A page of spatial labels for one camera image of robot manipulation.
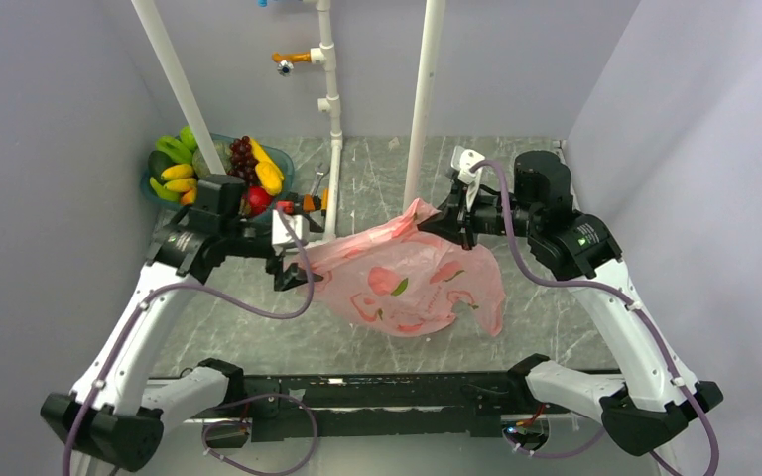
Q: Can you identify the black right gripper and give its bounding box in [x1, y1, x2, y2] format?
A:
[418, 181, 541, 250]

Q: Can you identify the pink peach-print plastic bag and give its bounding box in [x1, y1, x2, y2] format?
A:
[308, 199, 506, 337]

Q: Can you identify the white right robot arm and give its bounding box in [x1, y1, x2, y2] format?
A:
[420, 147, 723, 456]

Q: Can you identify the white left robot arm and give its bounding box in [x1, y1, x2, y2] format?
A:
[41, 175, 317, 473]

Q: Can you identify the peach fake fruit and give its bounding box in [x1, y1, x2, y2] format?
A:
[179, 188, 197, 206]

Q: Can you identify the green melon fake fruit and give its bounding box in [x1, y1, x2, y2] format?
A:
[191, 145, 232, 179]

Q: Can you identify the silver wrench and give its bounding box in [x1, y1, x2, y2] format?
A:
[309, 168, 327, 196]

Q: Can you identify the yellow corn cob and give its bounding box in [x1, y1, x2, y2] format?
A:
[249, 138, 285, 197]

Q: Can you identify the dark red grape bunch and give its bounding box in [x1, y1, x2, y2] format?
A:
[228, 136, 260, 186]

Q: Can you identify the yellow banana bunch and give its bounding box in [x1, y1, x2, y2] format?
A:
[148, 164, 198, 204]

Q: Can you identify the teal fruit basket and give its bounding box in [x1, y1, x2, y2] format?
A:
[140, 134, 294, 222]

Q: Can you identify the green banana bunch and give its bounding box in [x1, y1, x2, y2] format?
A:
[155, 126, 198, 165]

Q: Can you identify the dark green avocado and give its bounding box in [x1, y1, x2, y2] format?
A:
[147, 150, 176, 185]

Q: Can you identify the orange faucet valve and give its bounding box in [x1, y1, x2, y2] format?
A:
[271, 51, 313, 77]

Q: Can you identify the white pvc pipe assembly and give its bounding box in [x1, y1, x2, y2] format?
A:
[306, 0, 343, 242]

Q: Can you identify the white left slanted pole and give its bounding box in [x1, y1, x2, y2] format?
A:
[131, 0, 225, 174]

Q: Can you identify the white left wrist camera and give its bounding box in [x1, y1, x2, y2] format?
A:
[271, 211, 310, 252]

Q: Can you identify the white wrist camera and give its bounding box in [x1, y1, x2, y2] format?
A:
[450, 146, 486, 211]
[271, 211, 310, 252]

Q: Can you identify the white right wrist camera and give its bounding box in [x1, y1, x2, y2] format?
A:
[450, 146, 486, 211]

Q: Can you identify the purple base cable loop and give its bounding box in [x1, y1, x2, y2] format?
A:
[200, 393, 319, 476]

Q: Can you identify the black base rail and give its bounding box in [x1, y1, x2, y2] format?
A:
[196, 371, 541, 442]

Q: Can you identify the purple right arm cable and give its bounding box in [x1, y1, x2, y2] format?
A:
[469, 159, 721, 476]

